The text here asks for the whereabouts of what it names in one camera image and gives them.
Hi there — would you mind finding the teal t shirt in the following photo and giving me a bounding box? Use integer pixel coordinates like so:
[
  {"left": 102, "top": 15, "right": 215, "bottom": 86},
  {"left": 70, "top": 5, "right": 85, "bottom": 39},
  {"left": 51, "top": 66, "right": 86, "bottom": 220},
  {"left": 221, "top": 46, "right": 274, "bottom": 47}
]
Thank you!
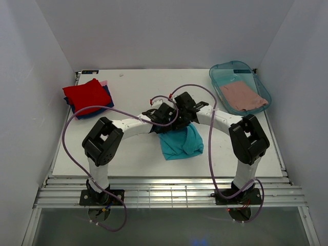
[{"left": 159, "top": 124, "right": 204, "bottom": 161}]

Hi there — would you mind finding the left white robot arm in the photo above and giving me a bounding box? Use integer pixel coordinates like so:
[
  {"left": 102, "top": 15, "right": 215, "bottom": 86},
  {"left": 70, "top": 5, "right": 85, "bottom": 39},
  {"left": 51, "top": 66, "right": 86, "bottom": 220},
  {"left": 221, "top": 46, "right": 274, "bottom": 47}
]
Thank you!
[{"left": 82, "top": 102, "right": 179, "bottom": 203}]

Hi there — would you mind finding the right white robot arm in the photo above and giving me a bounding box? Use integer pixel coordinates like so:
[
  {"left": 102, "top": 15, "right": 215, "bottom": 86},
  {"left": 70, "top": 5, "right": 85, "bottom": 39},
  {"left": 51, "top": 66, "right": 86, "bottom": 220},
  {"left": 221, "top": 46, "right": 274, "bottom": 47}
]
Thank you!
[{"left": 174, "top": 92, "right": 270, "bottom": 200}]

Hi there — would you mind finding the blue folded t shirt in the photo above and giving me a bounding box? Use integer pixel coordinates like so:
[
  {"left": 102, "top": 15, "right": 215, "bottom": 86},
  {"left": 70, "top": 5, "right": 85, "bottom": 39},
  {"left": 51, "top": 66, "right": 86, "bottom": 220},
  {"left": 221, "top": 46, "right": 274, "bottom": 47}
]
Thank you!
[{"left": 64, "top": 86, "right": 115, "bottom": 120}]

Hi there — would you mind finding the teal plastic bin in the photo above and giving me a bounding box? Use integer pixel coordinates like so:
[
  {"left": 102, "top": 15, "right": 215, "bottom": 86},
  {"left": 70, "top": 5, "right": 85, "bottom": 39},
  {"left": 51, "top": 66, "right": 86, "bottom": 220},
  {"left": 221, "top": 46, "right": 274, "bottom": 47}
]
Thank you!
[{"left": 209, "top": 60, "right": 272, "bottom": 116}]

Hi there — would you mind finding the pink t shirt in bin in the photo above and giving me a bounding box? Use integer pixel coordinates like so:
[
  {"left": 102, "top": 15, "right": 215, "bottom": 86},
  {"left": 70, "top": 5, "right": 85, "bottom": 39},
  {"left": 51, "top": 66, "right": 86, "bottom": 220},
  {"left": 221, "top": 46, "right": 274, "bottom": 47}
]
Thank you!
[{"left": 219, "top": 80, "right": 269, "bottom": 111}]

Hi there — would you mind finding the pink folded t shirt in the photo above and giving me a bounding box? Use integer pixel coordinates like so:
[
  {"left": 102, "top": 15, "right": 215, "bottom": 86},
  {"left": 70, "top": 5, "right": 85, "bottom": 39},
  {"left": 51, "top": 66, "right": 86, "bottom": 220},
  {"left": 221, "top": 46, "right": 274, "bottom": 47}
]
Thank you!
[{"left": 100, "top": 80, "right": 107, "bottom": 86}]

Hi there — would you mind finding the red folded t shirt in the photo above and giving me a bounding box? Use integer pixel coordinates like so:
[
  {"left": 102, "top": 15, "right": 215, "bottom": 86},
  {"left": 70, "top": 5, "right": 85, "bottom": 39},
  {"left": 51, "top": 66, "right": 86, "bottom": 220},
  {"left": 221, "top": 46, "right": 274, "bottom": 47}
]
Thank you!
[{"left": 63, "top": 78, "right": 114, "bottom": 113}]

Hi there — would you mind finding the blue label sticker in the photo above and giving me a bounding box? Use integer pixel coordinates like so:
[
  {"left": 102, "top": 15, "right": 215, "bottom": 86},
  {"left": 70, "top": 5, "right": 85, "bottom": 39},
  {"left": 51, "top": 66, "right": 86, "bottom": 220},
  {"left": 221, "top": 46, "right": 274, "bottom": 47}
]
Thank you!
[{"left": 81, "top": 70, "right": 99, "bottom": 74}]

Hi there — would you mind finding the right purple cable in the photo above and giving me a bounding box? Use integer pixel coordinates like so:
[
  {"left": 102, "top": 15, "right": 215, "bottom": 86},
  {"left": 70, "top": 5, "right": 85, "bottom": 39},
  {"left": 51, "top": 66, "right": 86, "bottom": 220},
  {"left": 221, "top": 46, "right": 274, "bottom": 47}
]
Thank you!
[{"left": 170, "top": 84, "right": 264, "bottom": 223}]

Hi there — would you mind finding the purple cable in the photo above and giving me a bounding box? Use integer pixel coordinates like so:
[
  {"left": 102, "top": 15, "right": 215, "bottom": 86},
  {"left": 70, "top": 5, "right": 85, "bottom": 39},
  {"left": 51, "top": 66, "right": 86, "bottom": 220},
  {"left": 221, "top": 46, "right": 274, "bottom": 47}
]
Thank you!
[
  {"left": 170, "top": 84, "right": 264, "bottom": 223},
  {"left": 63, "top": 96, "right": 179, "bottom": 233}
]

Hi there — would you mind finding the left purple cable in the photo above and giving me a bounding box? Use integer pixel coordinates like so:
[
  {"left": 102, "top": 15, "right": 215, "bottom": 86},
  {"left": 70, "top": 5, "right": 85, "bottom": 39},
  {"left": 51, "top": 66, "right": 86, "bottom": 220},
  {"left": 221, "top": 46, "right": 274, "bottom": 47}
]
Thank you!
[{"left": 63, "top": 96, "right": 179, "bottom": 233}]

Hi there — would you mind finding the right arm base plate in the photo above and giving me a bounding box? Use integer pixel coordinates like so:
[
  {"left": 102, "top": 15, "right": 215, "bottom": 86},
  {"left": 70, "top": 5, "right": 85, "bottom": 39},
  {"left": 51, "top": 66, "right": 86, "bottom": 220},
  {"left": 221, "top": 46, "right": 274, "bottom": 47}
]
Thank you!
[{"left": 210, "top": 188, "right": 264, "bottom": 206}]

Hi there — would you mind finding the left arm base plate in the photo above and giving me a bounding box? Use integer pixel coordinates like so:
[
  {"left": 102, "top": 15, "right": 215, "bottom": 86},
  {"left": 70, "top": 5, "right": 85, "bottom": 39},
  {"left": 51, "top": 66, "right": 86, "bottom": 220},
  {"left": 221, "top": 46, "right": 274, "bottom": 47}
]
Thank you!
[{"left": 79, "top": 190, "right": 122, "bottom": 206}]

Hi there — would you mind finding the aluminium rail frame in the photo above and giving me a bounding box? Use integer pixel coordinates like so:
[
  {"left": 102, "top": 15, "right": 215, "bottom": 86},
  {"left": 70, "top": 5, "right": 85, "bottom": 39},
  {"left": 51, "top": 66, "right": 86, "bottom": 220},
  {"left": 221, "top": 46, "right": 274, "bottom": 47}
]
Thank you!
[{"left": 34, "top": 176, "right": 308, "bottom": 209}]

